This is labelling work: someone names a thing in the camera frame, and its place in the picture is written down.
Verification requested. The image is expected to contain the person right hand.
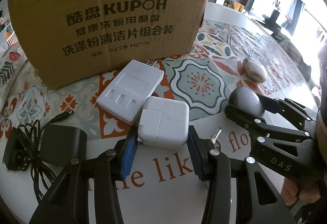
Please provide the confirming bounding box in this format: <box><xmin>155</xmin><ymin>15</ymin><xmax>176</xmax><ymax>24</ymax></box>
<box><xmin>280</xmin><ymin>178</ymin><xmax>321</xmax><ymax>206</ymax></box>

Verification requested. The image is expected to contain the silver oval case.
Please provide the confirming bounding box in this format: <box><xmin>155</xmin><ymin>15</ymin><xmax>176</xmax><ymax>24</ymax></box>
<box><xmin>242</xmin><ymin>57</ymin><xmax>268</xmax><ymax>83</ymax></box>

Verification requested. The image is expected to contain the dark grey round case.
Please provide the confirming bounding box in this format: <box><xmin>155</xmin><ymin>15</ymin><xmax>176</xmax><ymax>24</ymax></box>
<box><xmin>228</xmin><ymin>87</ymin><xmax>265</xmax><ymax>117</ymax></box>

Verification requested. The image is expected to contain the black car key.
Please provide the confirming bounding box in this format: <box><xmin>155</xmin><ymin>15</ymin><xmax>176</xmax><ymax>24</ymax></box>
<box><xmin>209</xmin><ymin>127</ymin><xmax>222</xmax><ymax>148</ymax></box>

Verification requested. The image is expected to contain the black power adapter with cable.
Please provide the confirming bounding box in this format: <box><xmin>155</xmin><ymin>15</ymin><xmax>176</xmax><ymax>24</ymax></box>
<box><xmin>2</xmin><ymin>110</ymin><xmax>87</xmax><ymax>202</ymax></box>

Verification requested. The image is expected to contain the white rectangular charger box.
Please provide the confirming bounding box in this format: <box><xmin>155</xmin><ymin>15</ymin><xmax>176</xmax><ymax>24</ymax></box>
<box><xmin>96</xmin><ymin>60</ymin><xmax>164</xmax><ymax>125</ymax></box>

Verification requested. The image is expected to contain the white square power adapter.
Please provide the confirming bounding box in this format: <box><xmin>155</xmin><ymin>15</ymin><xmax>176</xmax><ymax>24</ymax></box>
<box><xmin>138</xmin><ymin>96</ymin><xmax>189</xmax><ymax>149</ymax></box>

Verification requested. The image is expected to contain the brown cardboard box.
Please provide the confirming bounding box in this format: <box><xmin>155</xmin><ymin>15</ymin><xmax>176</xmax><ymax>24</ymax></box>
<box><xmin>8</xmin><ymin>0</ymin><xmax>208</xmax><ymax>90</ymax></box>

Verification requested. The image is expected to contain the patterned table runner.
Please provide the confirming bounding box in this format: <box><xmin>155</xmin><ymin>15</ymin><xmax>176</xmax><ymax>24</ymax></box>
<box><xmin>1</xmin><ymin>21</ymin><xmax>317</xmax><ymax>140</ymax></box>

